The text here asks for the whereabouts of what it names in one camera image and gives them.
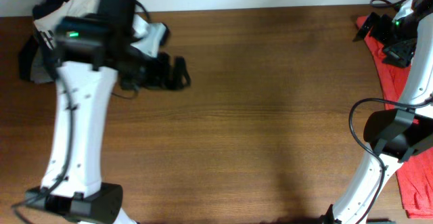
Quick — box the white robot print t-shirt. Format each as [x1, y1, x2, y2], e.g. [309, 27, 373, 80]
[32, 0, 150, 51]

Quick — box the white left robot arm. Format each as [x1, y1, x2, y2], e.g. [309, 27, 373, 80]
[23, 0, 191, 223]

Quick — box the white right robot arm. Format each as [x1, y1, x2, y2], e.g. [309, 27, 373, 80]
[318, 0, 432, 223]

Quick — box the folded grey garment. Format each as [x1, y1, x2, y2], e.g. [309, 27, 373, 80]
[30, 48, 53, 84]

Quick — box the folded navy blue garment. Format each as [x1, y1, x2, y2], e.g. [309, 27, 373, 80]
[32, 0, 69, 20]

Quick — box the folded black garment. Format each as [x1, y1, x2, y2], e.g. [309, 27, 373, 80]
[18, 35, 39, 81]

